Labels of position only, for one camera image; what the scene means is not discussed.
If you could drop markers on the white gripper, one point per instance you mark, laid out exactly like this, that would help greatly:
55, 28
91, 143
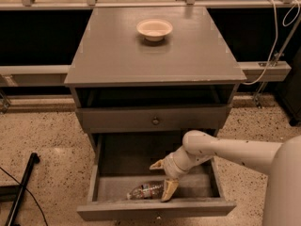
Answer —
168, 169

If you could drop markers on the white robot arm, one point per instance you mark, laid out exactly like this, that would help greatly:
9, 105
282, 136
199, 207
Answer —
280, 161

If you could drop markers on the black metal stand leg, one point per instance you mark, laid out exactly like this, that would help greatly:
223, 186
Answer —
15, 193

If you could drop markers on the grey wooden cabinet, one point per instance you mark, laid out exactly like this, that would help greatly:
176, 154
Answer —
117, 67

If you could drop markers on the beige shallow bowl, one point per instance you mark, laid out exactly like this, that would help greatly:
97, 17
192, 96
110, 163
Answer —
154, 29

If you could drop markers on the open grey bottom drawer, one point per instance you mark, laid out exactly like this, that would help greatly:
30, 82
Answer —
123, 162

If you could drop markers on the dark box at right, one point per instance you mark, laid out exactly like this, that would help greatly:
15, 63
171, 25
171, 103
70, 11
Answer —
289, 91

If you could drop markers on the round brass drawer knob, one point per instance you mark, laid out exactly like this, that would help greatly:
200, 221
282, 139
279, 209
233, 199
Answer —
155, 121

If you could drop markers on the clear plastic water bottle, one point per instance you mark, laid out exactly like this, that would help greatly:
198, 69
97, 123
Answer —
151, 190

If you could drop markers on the closed grey upper drawer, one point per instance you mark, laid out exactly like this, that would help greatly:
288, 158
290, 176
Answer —
139, 119

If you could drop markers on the metal railing frame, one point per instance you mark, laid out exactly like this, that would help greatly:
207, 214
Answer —
40, 38

